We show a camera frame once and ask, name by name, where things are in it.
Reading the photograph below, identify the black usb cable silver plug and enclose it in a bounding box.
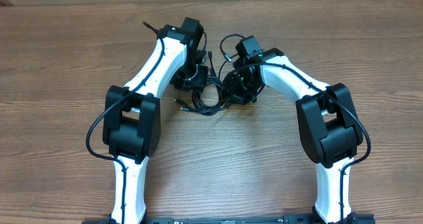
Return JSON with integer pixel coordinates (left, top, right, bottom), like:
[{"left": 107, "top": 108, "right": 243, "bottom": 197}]
[{"left": 172, "top": 33, "right": 247, "bottom": 113}]

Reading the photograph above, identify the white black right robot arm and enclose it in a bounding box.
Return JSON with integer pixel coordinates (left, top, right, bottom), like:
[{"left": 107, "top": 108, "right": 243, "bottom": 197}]
[{"left": 224, "top": 48, "right": 375, "bottom": 223}]

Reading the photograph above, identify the black usb cable white plug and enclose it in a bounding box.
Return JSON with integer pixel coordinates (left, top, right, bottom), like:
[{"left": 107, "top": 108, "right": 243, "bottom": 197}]
[{"left": 191, "top": 51, "right": 229, "bottom": 116}]

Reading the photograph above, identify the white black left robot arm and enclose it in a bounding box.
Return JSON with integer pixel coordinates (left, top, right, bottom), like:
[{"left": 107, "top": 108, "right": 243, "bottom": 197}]
[{"left": 85, "top": 17, "right": 208, "bottom": 223}]

